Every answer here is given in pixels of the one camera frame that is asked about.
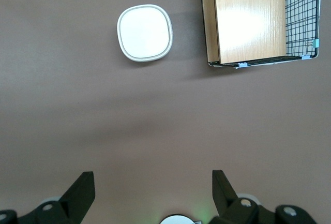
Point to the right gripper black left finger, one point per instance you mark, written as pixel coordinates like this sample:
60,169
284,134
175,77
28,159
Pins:
75,198

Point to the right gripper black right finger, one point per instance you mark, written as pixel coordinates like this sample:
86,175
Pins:
227,198

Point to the white round disc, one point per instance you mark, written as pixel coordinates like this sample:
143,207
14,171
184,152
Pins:
177,220

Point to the light blue plastic clip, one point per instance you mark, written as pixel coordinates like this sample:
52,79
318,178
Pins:
305,57
243,65
316,42

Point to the white square plate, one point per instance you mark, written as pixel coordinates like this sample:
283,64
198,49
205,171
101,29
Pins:
144,32

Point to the wooden box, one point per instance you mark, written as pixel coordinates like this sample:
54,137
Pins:
248,19

